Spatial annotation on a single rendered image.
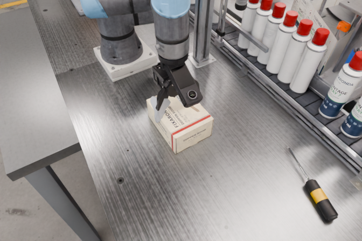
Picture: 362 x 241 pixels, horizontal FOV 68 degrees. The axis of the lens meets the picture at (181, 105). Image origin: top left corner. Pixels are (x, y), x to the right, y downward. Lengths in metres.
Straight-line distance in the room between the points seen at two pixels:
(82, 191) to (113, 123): 0.92
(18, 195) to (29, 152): 1.00
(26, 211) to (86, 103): 0.99
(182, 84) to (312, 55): 0.37
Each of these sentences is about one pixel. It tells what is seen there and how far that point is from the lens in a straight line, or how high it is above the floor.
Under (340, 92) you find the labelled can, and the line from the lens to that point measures 0.79.
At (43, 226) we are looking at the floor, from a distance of 1.70.
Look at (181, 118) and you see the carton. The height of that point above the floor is 0.91.
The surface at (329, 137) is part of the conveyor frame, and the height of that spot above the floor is 0.87.
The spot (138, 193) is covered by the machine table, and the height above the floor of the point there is 0.83.
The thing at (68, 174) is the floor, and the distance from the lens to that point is 1.79.
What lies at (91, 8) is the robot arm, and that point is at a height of 1.18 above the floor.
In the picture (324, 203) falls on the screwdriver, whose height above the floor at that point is 0.86.
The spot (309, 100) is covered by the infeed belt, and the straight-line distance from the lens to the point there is 0.89.
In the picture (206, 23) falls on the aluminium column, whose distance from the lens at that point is 0.94.
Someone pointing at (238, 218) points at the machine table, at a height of 0.83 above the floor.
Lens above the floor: 1.46
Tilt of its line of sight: 48 degrees down
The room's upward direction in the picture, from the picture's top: straight up
